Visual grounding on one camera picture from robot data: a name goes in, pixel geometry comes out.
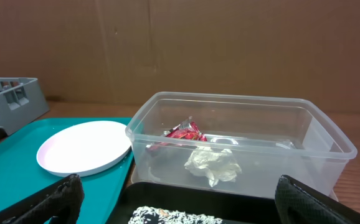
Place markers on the black tray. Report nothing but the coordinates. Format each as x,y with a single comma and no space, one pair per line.
230,207

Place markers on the clear plastic bin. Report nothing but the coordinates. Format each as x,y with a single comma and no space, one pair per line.
268,136

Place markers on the red snack wrapper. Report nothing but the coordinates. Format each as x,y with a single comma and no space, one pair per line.
188,129

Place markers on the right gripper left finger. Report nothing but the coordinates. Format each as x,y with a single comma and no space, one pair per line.
59,203

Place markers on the grey dishwasher rack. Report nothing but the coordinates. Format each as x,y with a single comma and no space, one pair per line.
21,102

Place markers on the white tissue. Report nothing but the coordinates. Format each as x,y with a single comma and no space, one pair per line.
215,166

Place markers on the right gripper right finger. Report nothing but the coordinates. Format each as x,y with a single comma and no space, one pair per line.
299,203

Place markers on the white rice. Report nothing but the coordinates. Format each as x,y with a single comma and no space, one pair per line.
151,215

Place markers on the large white plate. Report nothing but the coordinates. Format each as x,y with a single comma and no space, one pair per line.
84,149

